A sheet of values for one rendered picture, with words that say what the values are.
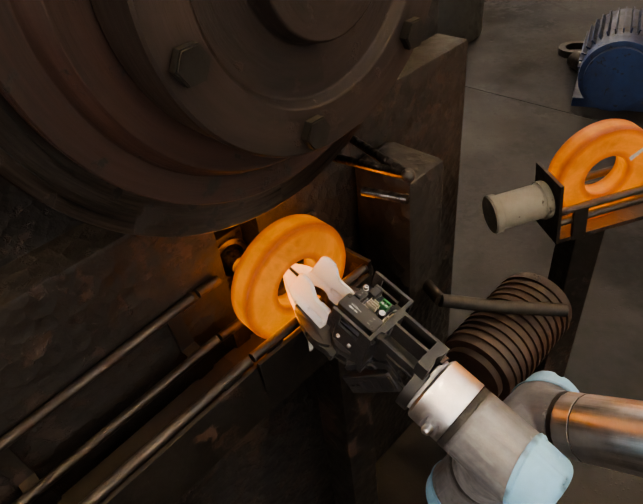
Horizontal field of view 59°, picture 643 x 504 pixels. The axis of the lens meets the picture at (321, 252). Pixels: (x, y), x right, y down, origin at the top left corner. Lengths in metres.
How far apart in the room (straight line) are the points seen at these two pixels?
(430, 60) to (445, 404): 0.50
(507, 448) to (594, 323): 1.16
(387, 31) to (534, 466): 0.40
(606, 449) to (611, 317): 1.09
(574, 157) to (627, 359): 0.85
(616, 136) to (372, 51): 0.51
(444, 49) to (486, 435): 0.56
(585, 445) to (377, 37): 0.46
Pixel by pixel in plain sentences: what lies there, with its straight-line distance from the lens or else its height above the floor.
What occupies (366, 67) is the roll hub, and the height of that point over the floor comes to 1.02.
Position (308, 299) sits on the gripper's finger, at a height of 0.75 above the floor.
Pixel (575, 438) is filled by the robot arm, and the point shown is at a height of 0.63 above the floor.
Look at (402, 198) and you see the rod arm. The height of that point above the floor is 0.87.
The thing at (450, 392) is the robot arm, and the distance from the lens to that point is 0.58.
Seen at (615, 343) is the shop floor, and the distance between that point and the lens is 1.68.
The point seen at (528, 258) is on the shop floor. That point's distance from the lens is 1.87.
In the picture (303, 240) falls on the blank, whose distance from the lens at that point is 0.64.
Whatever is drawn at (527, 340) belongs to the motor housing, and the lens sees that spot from 0.92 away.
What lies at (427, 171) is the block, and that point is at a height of 0.80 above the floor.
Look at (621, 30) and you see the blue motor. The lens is 2.68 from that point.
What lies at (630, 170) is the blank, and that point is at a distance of 0.96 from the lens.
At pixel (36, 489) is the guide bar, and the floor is 0.69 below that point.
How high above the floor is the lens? 1.19
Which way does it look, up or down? 40 degrees down
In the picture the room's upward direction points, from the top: 7 degrees counter-clockwise
